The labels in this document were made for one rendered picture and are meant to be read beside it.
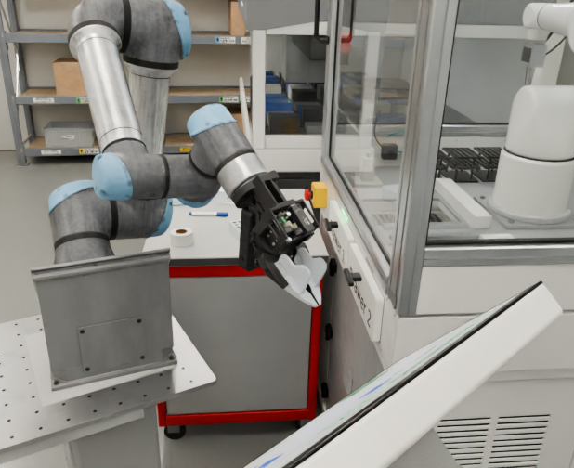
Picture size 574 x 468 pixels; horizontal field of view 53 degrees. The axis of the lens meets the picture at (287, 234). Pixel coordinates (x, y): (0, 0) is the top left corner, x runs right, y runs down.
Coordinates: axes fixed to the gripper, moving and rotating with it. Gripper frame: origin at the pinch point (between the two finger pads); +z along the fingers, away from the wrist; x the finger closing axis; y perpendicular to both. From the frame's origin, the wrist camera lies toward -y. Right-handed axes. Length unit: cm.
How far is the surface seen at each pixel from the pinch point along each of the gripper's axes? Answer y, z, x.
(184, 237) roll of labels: -79, -48, 36
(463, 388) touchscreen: 26.0, 18.9, -10.8
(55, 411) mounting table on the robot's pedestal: -53, -11, -26
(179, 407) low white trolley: -126, -7, 29
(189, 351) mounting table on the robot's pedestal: -52, -10, 5
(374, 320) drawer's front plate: -23.3, 6.3, 31.8
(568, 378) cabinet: -11, 39, 60
